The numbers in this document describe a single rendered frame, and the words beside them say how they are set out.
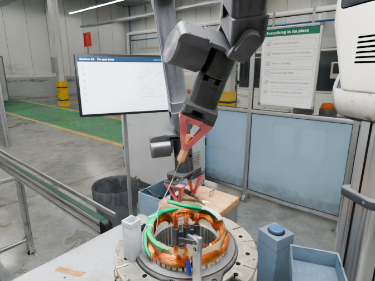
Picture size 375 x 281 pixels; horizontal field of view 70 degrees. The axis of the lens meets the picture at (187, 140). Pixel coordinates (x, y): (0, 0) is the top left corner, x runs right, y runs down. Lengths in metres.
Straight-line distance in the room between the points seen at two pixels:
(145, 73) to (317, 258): 1.26
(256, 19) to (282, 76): 2.36
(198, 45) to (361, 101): 0.43
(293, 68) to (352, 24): 2.00
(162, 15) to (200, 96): 0.33
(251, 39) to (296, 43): 2.33
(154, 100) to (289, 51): 1.56
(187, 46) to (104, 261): 0.90
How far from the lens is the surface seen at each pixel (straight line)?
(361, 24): 0.77
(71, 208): 1.69
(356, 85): 0.76
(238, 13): 0.44
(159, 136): 0.79
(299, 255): 0.78
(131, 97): 1.60
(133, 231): 0.59
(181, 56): 0.46
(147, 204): 0.98
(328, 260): 0.78
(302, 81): 2.74
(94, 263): 1.17
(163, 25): 0.77
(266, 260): 0.88
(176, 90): 0.77
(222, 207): 0.88
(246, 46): 0.46
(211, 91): 0.50
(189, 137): 0.54
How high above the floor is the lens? 1.49
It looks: 15 degrees down
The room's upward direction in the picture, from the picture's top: straight up
